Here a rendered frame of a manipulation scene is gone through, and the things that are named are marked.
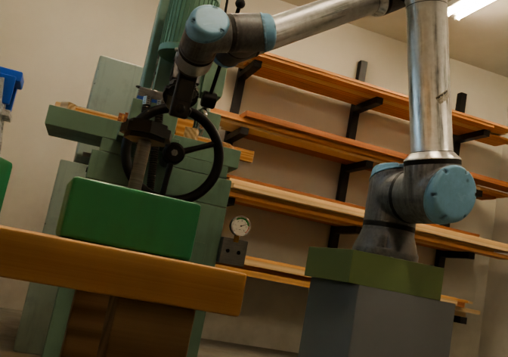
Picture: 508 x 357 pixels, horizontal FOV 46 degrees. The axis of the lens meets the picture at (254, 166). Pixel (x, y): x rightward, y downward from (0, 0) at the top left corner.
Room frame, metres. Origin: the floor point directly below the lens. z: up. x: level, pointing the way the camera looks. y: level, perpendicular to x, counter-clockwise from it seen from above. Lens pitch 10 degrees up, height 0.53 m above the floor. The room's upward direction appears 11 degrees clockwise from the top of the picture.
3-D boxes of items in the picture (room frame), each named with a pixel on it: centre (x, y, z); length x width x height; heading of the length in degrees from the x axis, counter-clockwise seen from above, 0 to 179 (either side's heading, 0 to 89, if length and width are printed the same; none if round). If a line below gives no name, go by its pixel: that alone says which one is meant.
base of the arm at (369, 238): (1.74, -0.42, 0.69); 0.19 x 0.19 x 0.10
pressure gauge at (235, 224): (1.84, 0.01, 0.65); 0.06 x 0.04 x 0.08; 104
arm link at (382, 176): (1.73, -0.42, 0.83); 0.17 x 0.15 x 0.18; 22
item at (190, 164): (1.93, 0.30, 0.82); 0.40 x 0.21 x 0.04; 104
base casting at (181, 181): (2.10, 0.34, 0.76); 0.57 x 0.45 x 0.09; 14
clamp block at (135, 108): (1.78, 0.33, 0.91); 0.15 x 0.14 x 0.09; 104
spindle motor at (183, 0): (1.98, 0.31, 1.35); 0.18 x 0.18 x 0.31
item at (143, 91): (1.78, 0.33, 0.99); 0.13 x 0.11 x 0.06; 104
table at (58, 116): (1.86, 0.35, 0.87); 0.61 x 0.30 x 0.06; 104
